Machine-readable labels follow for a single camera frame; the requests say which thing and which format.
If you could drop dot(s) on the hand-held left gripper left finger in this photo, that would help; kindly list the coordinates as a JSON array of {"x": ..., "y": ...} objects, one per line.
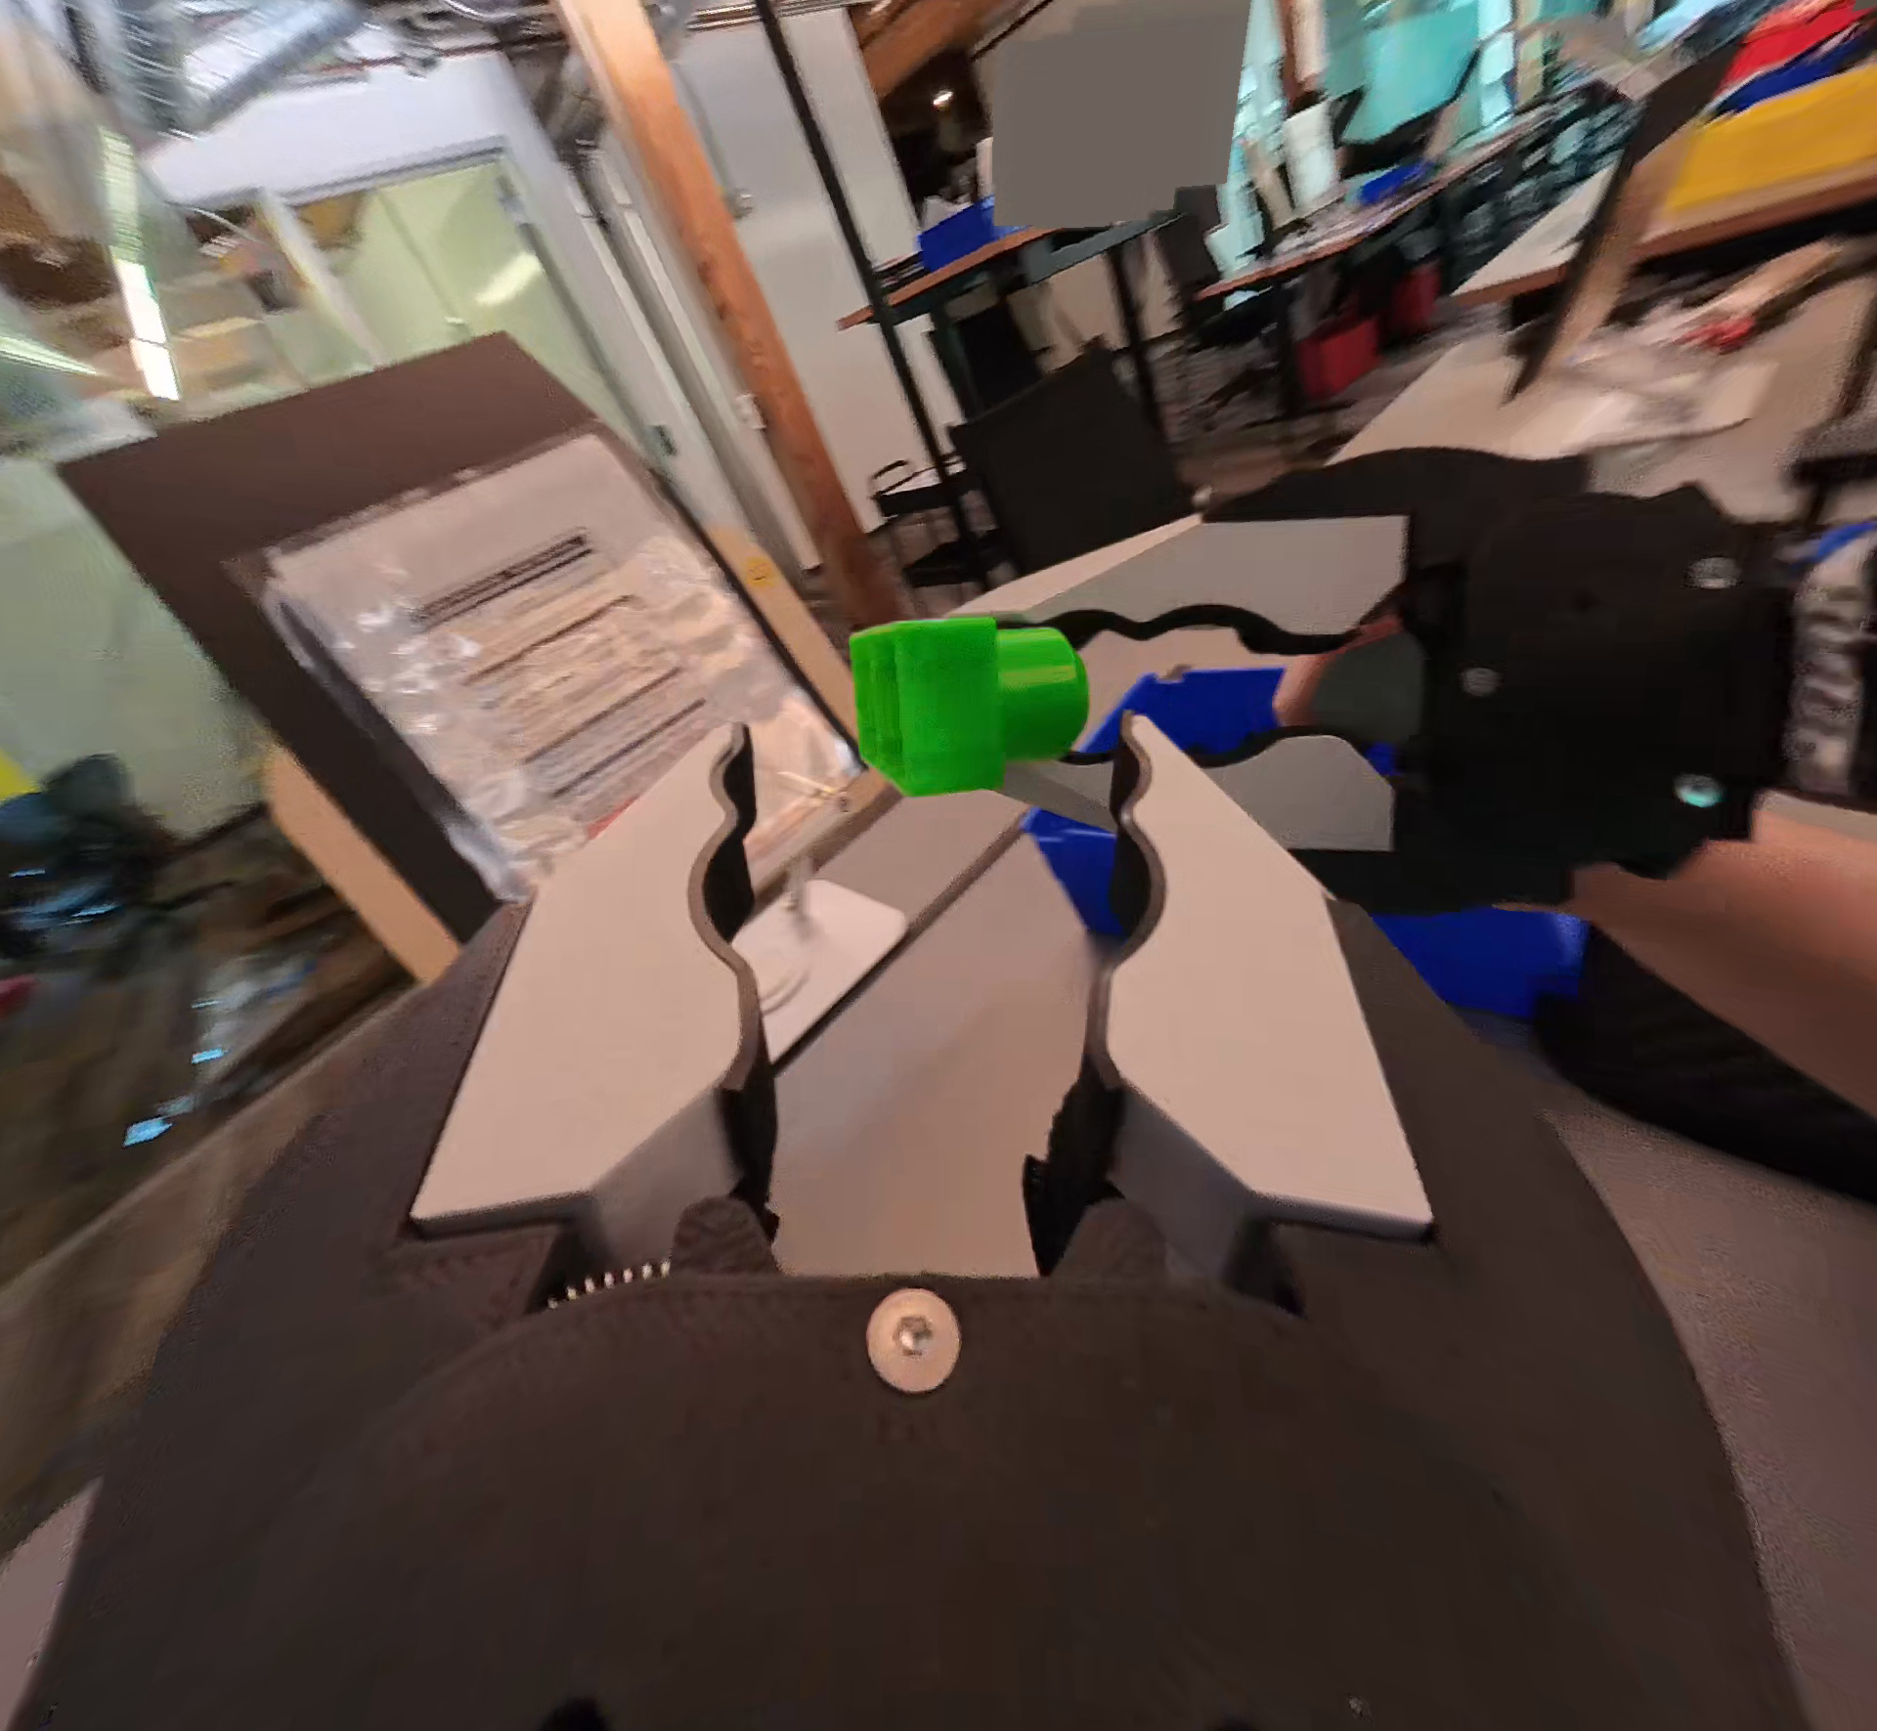
[{"x": 587, "y": 1027}]

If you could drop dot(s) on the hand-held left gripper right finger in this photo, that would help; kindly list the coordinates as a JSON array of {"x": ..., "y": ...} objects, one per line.
[{"x": 1261, "y": 1041}]

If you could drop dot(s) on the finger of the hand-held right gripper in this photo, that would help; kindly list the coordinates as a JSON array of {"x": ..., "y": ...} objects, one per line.
[
  {"x": 1343, "y": 800},
  {"x": 1291, "y": 564}
]

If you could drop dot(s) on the large blue plastic bin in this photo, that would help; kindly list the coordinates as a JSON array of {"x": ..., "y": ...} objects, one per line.
[{"x": 1480, "y": 961}]

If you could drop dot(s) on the green plastic block with peg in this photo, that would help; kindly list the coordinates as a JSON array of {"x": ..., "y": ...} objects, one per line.
[{"x": 954, "y": 704}]

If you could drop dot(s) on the person's right forearm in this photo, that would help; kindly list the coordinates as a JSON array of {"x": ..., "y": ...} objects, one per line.
[{"x": 1760, "y": 895}]

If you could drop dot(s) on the red storage bin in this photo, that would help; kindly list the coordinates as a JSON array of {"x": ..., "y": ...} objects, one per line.
[{"x": 1343, "y": 353}]

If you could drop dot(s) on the instruction sign on white stand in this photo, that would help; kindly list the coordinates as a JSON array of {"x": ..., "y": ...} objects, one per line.
[{"x": 557, "y": 646}]

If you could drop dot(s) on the tilted brown board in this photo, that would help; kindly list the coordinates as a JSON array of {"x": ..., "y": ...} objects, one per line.
[{"x": 1614, "y": 235}]

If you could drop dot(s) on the black fabric pad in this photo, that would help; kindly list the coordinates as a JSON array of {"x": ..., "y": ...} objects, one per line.
[{"x": 1686, "y": 1071}]

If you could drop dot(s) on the wooden standing desk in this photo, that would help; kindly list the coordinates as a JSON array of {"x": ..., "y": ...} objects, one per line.
[{"x": 954, "y": 271}]

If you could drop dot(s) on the small blue bin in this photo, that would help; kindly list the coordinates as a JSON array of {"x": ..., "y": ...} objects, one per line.
[{"x": 960, "y": 231}]

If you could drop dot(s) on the yellow plastic bin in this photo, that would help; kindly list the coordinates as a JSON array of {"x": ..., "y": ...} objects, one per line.
[{"x": 1782, "y": 156}]

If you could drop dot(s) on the red plastic bin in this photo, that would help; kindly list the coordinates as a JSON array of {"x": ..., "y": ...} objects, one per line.
[{"x": 1804, "y": 30}]

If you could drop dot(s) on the black metal frame chair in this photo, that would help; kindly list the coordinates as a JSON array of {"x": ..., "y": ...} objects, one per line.
[{"x": 916, "y": 499}]

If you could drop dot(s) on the wooden support post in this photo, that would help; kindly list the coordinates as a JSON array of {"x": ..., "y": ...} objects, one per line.
[{"x": 689, "y": 191}]

